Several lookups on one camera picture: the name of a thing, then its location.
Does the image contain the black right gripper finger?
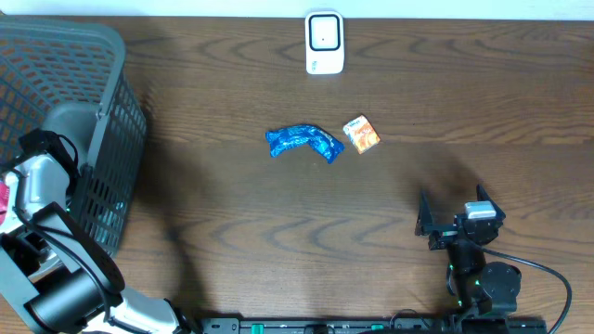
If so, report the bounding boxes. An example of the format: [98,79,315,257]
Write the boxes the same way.
[476,184,501,213]
[415,191,435,236]

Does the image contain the orange snack packet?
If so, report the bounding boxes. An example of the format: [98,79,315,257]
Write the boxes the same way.
[342,115,381,154]

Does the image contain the blue snack wrapper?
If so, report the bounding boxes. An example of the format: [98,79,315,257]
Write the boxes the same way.
[265,124,344,164]

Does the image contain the red purple snack bag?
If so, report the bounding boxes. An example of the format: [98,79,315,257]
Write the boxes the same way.
[0,182,9,225]

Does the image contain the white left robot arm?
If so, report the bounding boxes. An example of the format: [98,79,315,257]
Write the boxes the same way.
[1,129,191,333]

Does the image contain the grey plastic mesh basket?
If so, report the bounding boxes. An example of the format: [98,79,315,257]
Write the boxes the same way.
[1,16,147,255]

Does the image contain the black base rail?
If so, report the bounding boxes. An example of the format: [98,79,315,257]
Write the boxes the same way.
[200,316,548,334]

